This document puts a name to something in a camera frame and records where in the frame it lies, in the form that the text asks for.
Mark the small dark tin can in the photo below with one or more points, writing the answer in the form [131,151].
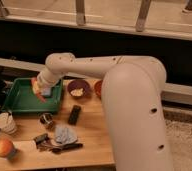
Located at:
[46,120]

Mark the purple bowl with food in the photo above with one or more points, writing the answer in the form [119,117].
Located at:
[79,88]

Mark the crumpled grey blue cloth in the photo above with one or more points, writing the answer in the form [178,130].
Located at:
[65,135]

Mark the white paper cup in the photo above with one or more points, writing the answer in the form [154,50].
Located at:
[7,123]

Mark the small black box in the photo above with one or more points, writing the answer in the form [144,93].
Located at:
[41,138]

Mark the orange red bowl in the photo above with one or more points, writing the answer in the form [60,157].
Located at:
[98,87]

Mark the black handled utensil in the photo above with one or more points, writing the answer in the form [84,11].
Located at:
[66,147]

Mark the orange peach fruit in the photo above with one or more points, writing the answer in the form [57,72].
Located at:
[7,148]

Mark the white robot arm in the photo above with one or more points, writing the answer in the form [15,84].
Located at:
[131,100]

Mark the orange red pepper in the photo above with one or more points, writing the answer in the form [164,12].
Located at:
[36,89]

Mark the green plastic tray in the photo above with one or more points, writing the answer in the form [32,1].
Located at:
[21,100]

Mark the black rectangular remote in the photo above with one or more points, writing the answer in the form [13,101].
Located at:
[74,115]

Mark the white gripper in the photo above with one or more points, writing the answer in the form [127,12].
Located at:
[45,79]

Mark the wooden folding table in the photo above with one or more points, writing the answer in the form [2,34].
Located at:
[90,128]

